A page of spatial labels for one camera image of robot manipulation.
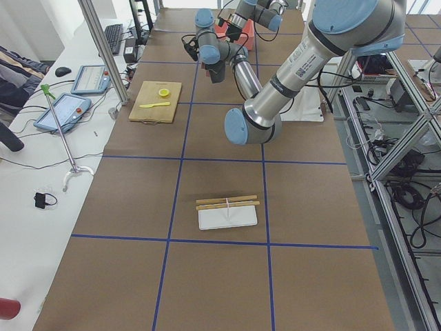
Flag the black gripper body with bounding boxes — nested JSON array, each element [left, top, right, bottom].
[[217, 13, 250, 41]]

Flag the grey wiping cloth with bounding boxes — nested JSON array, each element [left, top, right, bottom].
[[205, 61, 225, 83]]

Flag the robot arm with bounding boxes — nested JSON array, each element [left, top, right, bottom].
[[192, 1, 407, 145], [216, 0, 288, 41]]

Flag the pink plastic bin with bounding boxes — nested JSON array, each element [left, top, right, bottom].
[[214, 19, 255, 51]]

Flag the yellow lemon slice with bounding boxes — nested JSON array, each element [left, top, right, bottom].
[[158, 88, 170, 98]]

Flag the yellow plastic knife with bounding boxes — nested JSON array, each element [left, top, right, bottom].
[[139, 101, 171, 109]]

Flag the black power adapter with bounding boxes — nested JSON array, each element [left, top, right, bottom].
[[123, 38, 139, 63]]

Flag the bamboo cutting board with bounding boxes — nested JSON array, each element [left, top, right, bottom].
[[129, 81, 182, 123]]

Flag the black keyboard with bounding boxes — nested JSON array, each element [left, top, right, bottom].
[[104, 23, 123, 55]]

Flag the wooden rack rod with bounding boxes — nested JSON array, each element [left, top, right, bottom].
[[196, 195, 258, 205], [196, 201, 260, 211]]

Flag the black computer mouse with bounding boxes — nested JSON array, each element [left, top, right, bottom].
[[54, 67, 72, 77]]

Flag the blue teach pendant tablet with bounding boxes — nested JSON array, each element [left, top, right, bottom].
[[34, 93, 92, 133]]

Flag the white rack tray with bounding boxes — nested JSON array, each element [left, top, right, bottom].
[[198, 205, 258, 230]]

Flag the metal reacher stick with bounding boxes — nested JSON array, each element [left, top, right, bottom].
[[41, 84, 94, 192]]

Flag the person in blue jacket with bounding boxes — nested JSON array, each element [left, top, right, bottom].
[[1, 47, 50, 117]]

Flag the small black clip device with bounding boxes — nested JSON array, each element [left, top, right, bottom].
[[34, 192, 58, 209]]

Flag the red cylinder object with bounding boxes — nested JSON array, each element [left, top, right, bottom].
[[0, 298, 21, 320]]

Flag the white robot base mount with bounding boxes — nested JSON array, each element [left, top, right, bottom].
[[280, 0, 345, 123]]

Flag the aluminium frame post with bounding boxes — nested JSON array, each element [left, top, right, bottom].
[[78, 0, 128, 106]]

